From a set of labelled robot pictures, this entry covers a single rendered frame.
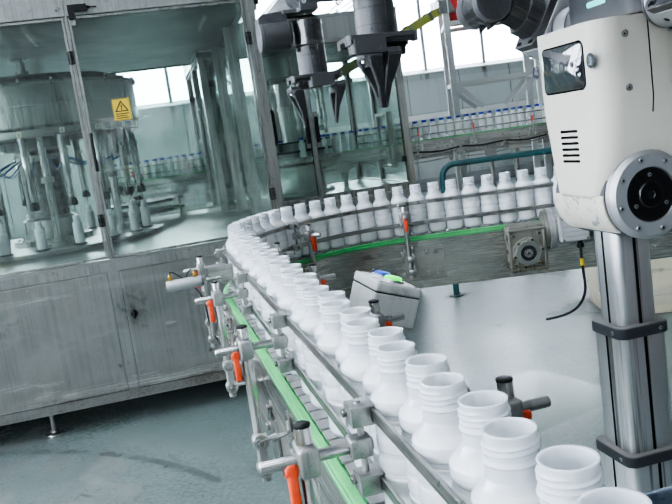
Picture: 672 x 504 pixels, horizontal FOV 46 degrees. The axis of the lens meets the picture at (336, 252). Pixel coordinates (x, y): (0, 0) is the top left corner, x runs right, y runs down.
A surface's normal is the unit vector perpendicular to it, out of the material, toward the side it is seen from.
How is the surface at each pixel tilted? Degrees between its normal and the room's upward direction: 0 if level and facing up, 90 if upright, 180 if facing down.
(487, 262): 90
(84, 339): 90
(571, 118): 90
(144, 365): 90
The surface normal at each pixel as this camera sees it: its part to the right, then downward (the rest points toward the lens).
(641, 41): 0.24, 0.11
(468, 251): -0.07, 0.16
